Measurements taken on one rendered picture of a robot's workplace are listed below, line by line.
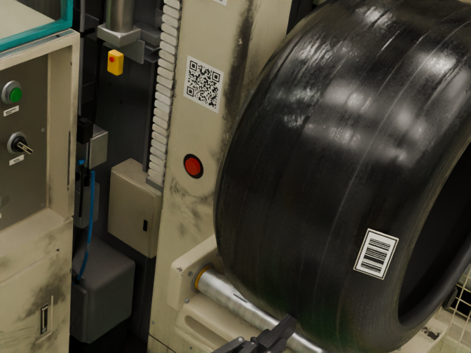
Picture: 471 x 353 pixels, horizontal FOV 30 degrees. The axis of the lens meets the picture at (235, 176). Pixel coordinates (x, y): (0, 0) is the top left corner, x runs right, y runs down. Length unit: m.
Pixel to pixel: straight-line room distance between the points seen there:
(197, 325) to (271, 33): 0.52
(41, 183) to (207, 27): 0.44
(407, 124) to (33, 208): 0.77
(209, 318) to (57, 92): 0.46
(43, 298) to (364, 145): 0.80
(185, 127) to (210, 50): 0.16
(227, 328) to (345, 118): 0.51
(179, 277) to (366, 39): 0.53
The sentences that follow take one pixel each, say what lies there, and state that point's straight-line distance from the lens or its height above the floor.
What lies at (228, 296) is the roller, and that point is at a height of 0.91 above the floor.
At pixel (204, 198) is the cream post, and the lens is 1.52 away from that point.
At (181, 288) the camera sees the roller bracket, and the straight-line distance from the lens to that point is 1.49.
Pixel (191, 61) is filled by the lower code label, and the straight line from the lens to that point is 1.43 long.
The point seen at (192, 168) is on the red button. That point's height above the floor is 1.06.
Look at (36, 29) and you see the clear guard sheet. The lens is 1.41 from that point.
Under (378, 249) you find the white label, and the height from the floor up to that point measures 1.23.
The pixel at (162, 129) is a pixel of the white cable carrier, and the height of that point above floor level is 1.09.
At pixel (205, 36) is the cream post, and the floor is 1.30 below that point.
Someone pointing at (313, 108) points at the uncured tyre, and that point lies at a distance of 1.14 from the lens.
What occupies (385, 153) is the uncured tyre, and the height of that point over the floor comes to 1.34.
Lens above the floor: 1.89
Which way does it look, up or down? 34 degrees down
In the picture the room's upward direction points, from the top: 9 degrees clockwise
